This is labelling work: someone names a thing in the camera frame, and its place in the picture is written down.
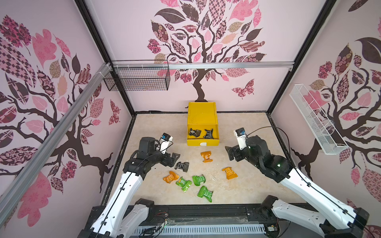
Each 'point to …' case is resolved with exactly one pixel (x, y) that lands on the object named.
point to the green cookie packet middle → (197, 179)
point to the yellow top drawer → (200, 141)
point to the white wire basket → (330, 143)
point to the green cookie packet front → (204, 192)
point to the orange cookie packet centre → (206, 154)
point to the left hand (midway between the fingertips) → (170, 155)
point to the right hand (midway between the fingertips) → (234, 145)
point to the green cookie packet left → (184, 184)
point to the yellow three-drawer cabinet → (202, 115)
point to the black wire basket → (138, 75)
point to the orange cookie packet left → (172, 176)
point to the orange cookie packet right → (229, 173)
